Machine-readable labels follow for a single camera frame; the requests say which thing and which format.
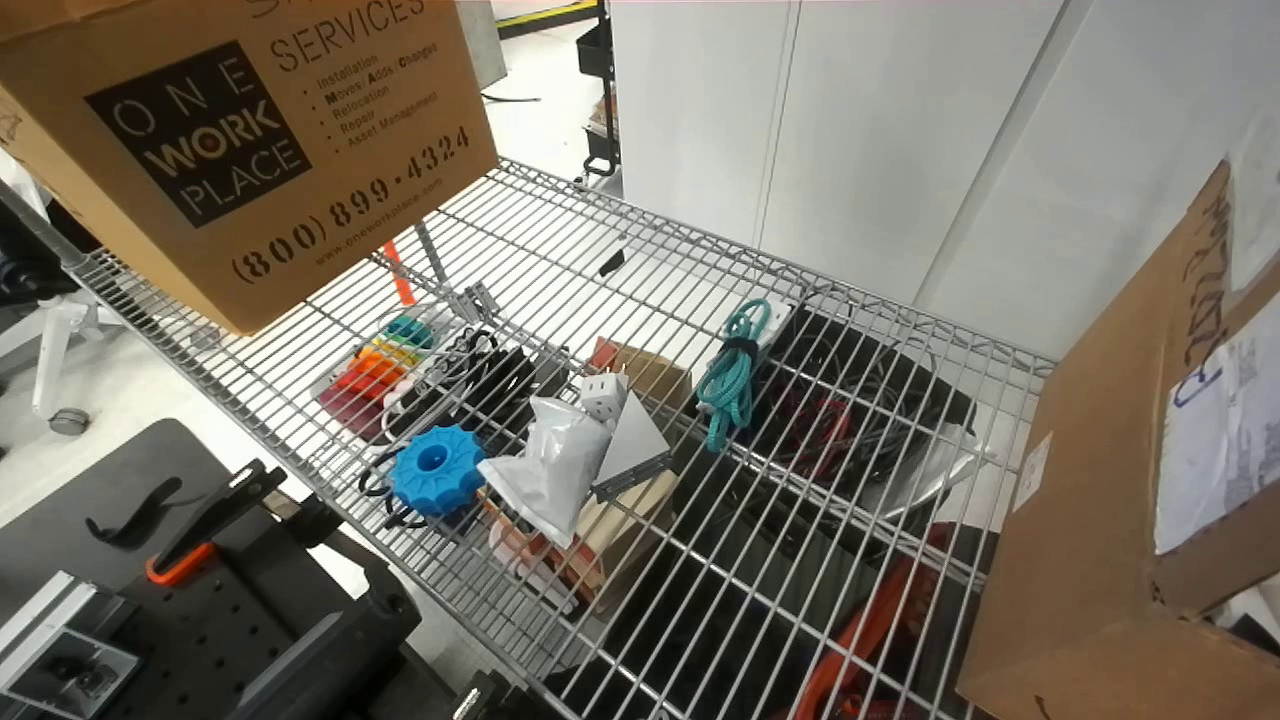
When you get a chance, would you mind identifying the white plastic packet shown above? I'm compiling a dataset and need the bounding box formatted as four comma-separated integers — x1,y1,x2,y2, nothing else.
480,372,627,549

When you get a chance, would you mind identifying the grey triangular plastic piece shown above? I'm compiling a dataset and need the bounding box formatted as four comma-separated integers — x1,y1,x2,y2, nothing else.
592,395,673,502

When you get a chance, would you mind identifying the small wooden blocks stack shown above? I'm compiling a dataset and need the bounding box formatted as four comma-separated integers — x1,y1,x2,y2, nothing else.
483,474,680,615

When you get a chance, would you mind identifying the blue ridged plastic knob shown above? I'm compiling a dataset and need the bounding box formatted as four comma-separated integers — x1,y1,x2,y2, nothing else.
390,425,483,519

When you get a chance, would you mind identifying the black bag below shelf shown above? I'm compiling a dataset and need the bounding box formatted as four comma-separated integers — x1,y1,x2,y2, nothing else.
743,307,982,515

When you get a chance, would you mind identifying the orange and green marker set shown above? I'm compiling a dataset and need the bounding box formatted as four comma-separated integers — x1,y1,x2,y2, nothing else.
318,311,436,446

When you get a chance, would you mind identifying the orange tool below shelf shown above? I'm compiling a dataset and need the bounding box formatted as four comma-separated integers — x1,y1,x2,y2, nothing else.
790,552,940,720

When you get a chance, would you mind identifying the large printed cardboard box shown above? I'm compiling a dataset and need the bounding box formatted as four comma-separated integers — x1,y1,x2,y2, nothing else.
0,0,497,332

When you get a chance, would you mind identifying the brown cardboard box right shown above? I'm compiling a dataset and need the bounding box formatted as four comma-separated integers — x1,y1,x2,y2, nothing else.
961,167,1280,720

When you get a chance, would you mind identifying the white wire shelf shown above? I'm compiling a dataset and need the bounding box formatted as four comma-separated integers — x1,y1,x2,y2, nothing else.
80,164,1052,720

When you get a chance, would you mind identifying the orange handled clamp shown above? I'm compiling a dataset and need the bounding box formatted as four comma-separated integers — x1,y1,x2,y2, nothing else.
144,460,283,589

